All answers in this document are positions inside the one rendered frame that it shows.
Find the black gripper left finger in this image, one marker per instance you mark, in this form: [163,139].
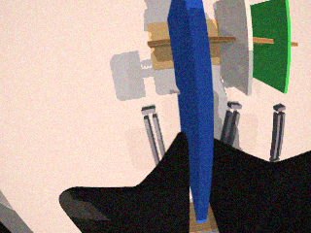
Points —
[160,203]

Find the green notched board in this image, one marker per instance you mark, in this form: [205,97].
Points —
[272,62]

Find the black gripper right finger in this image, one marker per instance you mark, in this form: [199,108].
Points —
[244,187]

